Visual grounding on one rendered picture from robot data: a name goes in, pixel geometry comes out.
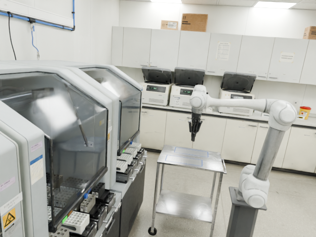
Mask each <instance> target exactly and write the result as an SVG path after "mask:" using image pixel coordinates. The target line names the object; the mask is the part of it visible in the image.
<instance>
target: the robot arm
mask: <svg viewBox="0 0 316 237"><path fill-rule="evenodd" d="M190 105H191V106H192V107H191V111H192V114H191V120H190V121H188V123H189V130H190V132H191V141H193V142H194V141H195V137H196V134H197V133H198V132H199V130H200V127H201V124H202V122H203V121H201V113H202V112H203V109H207V108H208V107H243V108H249V109H253V110H256V111H260V112H263V113H267V114H269V121H268V124H269V129H268V132H267V135H266V138H265V140H264V143H263V146H262V149H261V152H260V155H259V157H258V160H257V163H256V166H254V165H247V166H245V167H244V168H243V170H242V171H241V175H240V178H239V185H238V188H234V191H235V192H236V196H237V201H238V202H246V203H247V204H248V205H249V206H252V207H254V208H261V207H263V206H264V205H265V204H266V202H267V200H268V197H267V196H268V192H269V186H270V183H269V180H268V177H269V174H270V171H271V168H272V166H273V164H274V161H275V158H276V156H277V153H278V150H279V147H280V145H281V142H282V139H283V137H284V134H285V132H286V131H287V130H288V129H289V128H290V127H291V125H292V124H293V122H294V121H295V120H296V118H297V111H296V109H295V107H294V106H293V105H292V104H291V103H289V102H287V101H284V100H277V99H215V98H211V97H210V96H209V95H208V94H206V87H205V86H203V85H195V87H194V89H193V93H192V95H191V97H190Z"/></svg>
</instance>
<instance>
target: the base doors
mask: <svg viewBox="0 0 316 237"><path fill-rule="evenodd" d="M144 112H147V113H144ZM149 115H154V116H149ZM187 117H188V118H187ZM190 118H191V115H189V114H182V113H175V112H167V111H157V110H148V109H142V113H141V128H140V141H139V143H141V147H144V148H151V149H157V150H162V149H163V147H164V145H172V146H178V147H185V148H193V149H198V150H207V151H214V152H220V154H221V158H223V159H226V160H233V161H239V162H245V163H251V164H256V163H257V160H258V157H259V155H260V152H261V149H262V146H263V143H264V140H265V138H266V135H267V132H268V129H269V125H268V124H263V123H255V122H248V121H240V120H232V119H224V118H214V117H206V116H201V119H205V120H201V121H203V122H202V124H201V127H200V130H199V132H198V133H197V134H196V137H195V141H194V142H193V141H191V132H190V130H189V123H188V121H190V120H191V119H190ZM178 119H183V120H184V121H183V120H178ZM249 125H251V126H249ZM238 126H240V127H245V128H240V127H238ZM260 126H262V127H260ZM264 127H268V128H264ZM315 133H316V130H313V129H305V128H297V127H290V128H289V129H288V130H287V131H286V132H285V134H284V137H283V139H282V142H281V145H280V147H279V150H278V153H277V155H276V158H275V161H274V164H273V167H279V168H286V169H292V170H299V171H305V172H312V173H316V134H315ZM304 134H306V135H310V136H305V135H304Z"/></svg>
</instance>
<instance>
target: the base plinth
mask: <svg viewBox="0 0 316 237"><path fill-rule="evenodd" d="M143 148H144V147H143ZM144 149H145V150H146V151H151V152H157V153H161V151H162V150H157V149H151V148H144ZM224 162H225V163H229V164H235V165H241V166H247V165H254V166H256V164H251V163H245V162H239V161H233V160H226V159H224ZM271 170H275V171H281V172H288V173H294V174H302V175H309V176H315V177H316V173H312V172H305V171H299V170H292V169H286V168H279V167H272V168H271Z"/></svg>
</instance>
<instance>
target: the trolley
mask: <svg viewBox="0 0 316 237"><path fill-rule="evenodd" d="M221 160H223V165H224V170H225V172H224V170H223V166H222V161H221ZM160 164H162V174H161V183H160V193H159V199H158V203H157V193H158V179H159V169H160ZM165 165H171V166H179V167H185V168H191V169H197V170H203V171H209V172H214V176H213V184H212V190H211V196H210V197H203V196H197V195H192V194H186V193H180V192H175V191H169V190H163V189H162V188H163V178H164V169H165ZM217 173H220V177H219V182H218V188H217V194H216V200H215V205H214V211H213V214H212V200H213V192H214V186H215V180H216V175H217ZM223 174H227V172H226V167H225V163H224V159H223V158H221V155H220V152H214V151H207V150H198V149H192V148H185V147H178V146H172V145H164V147H163V149H162V151H161V153H160V155H159V158H158V160H157V172H156V182H155V193H154V204H153V214H152V225H151V227H149V229H148V233H149V234H150V235H152V236H154V235H156V233H157V229H156V228H155V225H154V223H155V213H159V214H165V215H170V216H175V217H180V218H185V219H190V220H195V221H202V222H207V223H211V224H212V225H211V230H210V236H209V237H213V229H214V224H215V218H216V213H217V207H218V201H219V196H220V190H221V183H222V177H223Z"/></svg>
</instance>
